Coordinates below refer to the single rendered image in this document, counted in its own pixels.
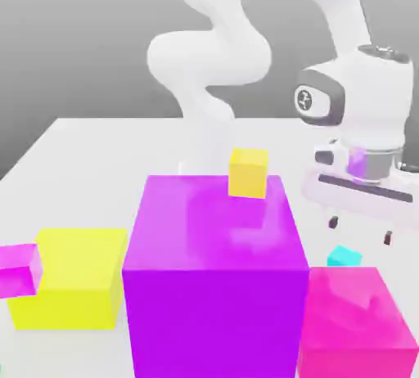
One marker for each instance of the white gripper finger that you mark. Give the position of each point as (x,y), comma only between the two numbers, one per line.
(333,221)
(388,237)

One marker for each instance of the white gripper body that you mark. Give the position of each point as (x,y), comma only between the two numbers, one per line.
(330,193)

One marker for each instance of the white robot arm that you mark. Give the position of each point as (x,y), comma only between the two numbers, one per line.
(209,57)

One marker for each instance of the small cyan cube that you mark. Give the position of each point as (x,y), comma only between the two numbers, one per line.
(343,257)

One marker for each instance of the small yellow cube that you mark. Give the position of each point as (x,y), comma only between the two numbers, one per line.
(248,175)

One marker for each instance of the small magenta cube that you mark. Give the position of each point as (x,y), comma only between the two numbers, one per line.
(18,273)

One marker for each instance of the large pink box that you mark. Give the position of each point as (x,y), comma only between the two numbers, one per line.
(356,329)

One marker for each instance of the large purple box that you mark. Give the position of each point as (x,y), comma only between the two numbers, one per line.
(212,286)

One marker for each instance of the large yellow box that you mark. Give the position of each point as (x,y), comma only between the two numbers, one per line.
(75,279)

